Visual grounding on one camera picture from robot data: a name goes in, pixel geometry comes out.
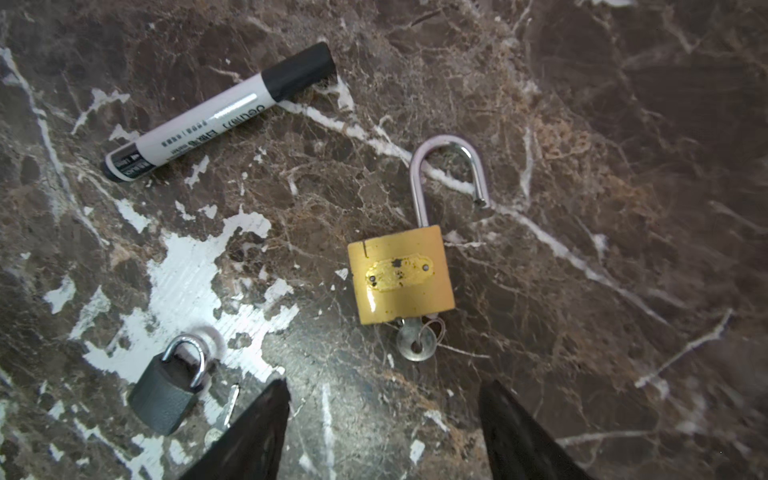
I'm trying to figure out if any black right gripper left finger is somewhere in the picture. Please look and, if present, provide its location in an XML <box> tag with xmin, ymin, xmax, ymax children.
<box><xmin>181</xmin><ymin>379</ymin><xmax>291</xmax><ymax>480</ymax></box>

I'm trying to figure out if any small dark grey padlock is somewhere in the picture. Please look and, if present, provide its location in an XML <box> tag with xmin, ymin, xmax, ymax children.
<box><xmin>128</xmin><ymin>334</ymin><xmax>210</xmax><ymax>436</ymax></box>

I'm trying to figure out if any silver brass padlock key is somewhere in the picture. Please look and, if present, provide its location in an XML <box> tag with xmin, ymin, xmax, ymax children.
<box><xmin>396</xmin><ymin>315</ymin><xmax>446</xmax><ymax>362</ymax></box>

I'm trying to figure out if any brass padlock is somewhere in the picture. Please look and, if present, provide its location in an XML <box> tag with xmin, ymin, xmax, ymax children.
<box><xmin>348</xmin><ymin>134</ymin><xmax>490</xmax><ymax>325</ymax></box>

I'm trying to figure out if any small silver key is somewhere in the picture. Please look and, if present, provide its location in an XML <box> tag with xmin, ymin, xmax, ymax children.
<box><xmin>204</xmin><ymin>383</ymin><xmax>240</xmax><ymax>449</ymax></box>

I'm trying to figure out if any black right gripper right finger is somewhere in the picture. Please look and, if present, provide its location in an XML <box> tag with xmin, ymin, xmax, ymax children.
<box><xmin>478</xmin><ymin>380</ymin><xmax>591</xmax><ymax>480</ymax></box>

